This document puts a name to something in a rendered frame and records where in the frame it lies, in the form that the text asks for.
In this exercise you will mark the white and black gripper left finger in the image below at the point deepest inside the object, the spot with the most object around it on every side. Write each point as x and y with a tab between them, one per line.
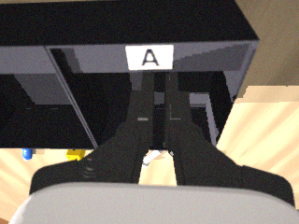
120	158

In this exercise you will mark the blue cylinder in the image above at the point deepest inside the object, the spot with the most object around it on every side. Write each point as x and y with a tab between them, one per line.
27	154

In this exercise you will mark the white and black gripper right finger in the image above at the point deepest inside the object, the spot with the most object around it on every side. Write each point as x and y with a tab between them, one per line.
198	163

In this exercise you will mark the white bolt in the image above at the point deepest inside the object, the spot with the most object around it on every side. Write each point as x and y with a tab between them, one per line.
150	157

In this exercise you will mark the yellow die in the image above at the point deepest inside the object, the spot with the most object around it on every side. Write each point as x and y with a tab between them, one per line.
75	154

